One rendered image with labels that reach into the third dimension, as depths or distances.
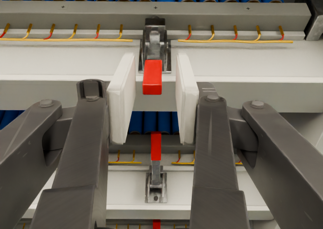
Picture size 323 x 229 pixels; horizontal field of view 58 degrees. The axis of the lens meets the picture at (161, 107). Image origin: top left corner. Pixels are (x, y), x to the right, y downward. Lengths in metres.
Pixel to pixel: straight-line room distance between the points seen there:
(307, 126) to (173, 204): 0.18
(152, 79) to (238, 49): 0.12
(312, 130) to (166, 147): 0.18
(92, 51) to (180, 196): 0.22
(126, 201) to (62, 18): 0.23
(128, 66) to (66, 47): 0.12
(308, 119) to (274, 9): 0.12
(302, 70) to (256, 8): 0.07
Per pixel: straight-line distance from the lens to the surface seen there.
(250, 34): 0.28
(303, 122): 0.35
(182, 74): 0.15
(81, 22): 0.28
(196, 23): 0.27
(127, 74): 0.16
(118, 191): 0.39
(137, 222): 0.55
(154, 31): 0.23
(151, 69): 0.20
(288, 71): 0.27
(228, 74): 0.25
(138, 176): 0.40
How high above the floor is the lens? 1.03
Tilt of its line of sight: 39 degrees down
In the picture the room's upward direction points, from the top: 1 degrees clockwise
